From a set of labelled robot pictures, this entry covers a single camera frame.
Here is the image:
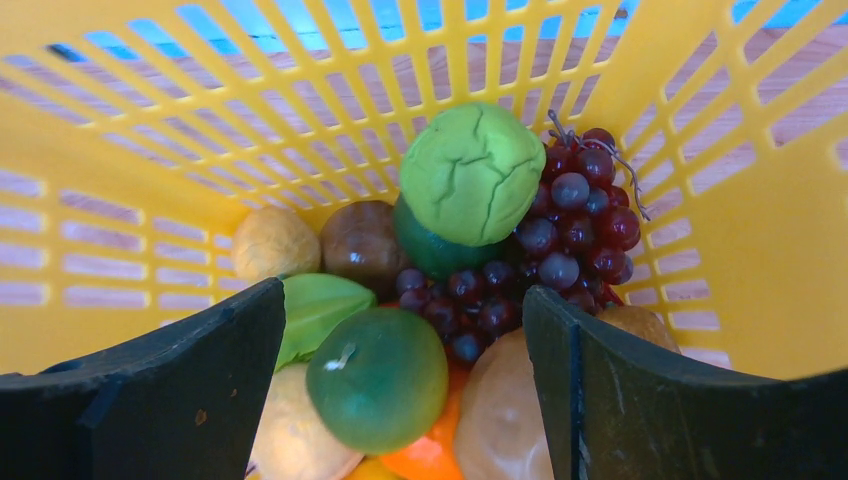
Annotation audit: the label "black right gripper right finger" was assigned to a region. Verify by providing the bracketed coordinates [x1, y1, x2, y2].
[523, 286, 847, 479]

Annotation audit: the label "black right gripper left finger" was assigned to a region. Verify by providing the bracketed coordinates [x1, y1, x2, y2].
[1, 278, 286, 479]

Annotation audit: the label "brown toy potato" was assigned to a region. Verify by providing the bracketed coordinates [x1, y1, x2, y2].
[453, 304, 682, 480]

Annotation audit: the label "light green toy cabbage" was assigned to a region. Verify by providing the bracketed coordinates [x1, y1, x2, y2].
[399, 102, 546, 247]

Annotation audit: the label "yellow plastic basket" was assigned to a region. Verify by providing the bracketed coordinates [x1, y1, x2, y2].
[1, 1, 847, 378]

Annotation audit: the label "yellow toy lemon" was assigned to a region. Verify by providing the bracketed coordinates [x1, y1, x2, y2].
[250, 364, 364, 479]

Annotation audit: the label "green toy starfruit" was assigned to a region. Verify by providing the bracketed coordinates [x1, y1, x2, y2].
[275, 273, 377, 371]

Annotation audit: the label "dark red toy grapes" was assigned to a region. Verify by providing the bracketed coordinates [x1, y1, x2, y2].
[397, 128, 646, 364]

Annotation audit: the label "tan toy walnut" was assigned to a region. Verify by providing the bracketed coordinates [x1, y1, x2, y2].
[231, 206, 322, 283]

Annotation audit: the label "orange toy tangerine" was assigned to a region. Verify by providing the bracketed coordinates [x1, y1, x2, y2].
[378, 366, 469, 480]

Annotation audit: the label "green toy mango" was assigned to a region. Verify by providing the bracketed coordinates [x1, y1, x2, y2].
[306, 307, 449, 455]

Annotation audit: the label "brown toy kiwi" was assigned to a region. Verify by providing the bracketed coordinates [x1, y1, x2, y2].
[319, 200, 410, 302]

